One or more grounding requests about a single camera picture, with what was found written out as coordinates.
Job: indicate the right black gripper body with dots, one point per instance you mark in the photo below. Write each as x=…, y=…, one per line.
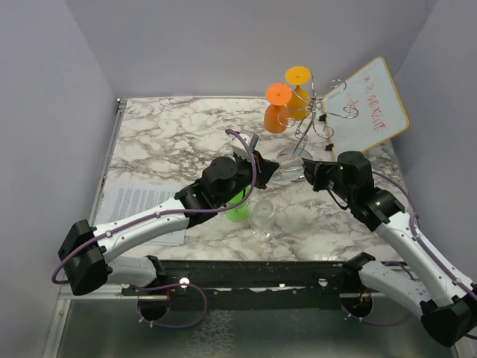
x=324, y=172

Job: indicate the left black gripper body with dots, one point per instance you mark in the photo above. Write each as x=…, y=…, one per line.
x=244, y=176

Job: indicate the clear wine glass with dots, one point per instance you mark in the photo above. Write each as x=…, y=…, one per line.
x=290, y=169
x=262, y=219

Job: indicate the green plastic wine glass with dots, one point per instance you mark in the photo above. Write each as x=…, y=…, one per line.
x=239, y=213

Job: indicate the yellow plastic wine glass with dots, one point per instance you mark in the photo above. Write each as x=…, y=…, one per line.
x=297, y=76

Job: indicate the orange plastic wine glass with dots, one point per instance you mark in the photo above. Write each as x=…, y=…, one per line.
x=278, y=95

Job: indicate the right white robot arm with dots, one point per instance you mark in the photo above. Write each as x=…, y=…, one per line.
x=443, y=298

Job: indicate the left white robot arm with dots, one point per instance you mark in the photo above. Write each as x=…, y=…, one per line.
x=94, y=256

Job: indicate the clear wine glass front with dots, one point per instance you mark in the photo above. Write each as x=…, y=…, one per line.
x=262, y=219

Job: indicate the chrome wine glass rack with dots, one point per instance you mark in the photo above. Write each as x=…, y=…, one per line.
x=316, y=120

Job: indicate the printed paper sheets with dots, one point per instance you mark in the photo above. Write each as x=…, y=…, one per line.
x=128, y=199

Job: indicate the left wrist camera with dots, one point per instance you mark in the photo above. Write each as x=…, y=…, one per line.
x=244, y=144

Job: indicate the whiteboard with yellow frame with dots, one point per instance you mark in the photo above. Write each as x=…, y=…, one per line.
x=366, y=110

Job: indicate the aluminium frame rails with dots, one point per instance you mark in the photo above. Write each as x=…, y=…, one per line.
x=65, y=298

